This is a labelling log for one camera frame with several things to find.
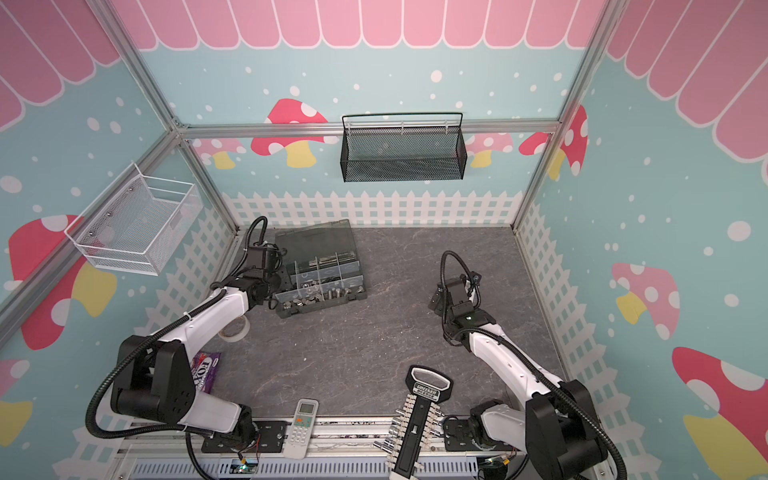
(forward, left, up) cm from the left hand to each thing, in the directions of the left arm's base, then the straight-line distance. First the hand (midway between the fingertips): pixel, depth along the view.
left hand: (282, 279), depth 91 cm
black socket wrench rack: (-37, -41, -10) cm, 56 cm away
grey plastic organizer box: (+12, -10, -8) cm, 17 cm away
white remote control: (-40, -12, -10) cm, 43 cm away
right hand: (-6, -50, -1) cm, 51 cm away
